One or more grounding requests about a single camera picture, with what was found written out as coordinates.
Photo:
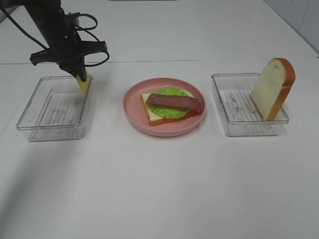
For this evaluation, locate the yellow cheese slice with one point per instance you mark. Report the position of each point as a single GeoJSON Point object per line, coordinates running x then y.
{"type": "Point", "coordinates": [84, 86]}

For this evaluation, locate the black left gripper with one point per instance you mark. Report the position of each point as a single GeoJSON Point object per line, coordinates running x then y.
{"type": "Point", "coordinates": [66, 48]}

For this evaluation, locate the clear plastic ingredient tray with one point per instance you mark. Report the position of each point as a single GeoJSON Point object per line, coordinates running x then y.
{"type": "Point", "coordinates": [58, 110]}

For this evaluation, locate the white bread slice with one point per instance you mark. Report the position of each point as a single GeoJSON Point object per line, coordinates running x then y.
{"type": "Point", "coordinates": [273, 87]}
{"type": "Point", "coordinates": [154, 119]}

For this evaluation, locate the pink round plate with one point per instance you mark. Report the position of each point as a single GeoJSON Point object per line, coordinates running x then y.
{"type": "Point", "coordinates": [137, 116]}

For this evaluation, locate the green lettuce leaf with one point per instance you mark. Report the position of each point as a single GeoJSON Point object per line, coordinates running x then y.
{"type": "Point", "coordinates": [165, 113]}

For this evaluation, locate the bacon strip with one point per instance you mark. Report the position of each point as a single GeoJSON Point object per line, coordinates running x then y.
{"type": "Point", "coordinates": [175, 102]}
{"type": "Point", "coordinates": [173, 106]}

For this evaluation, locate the clear plastic bread tray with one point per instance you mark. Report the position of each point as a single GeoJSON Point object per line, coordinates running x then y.
{"type": "Point", "coordinates": [238, 113]}

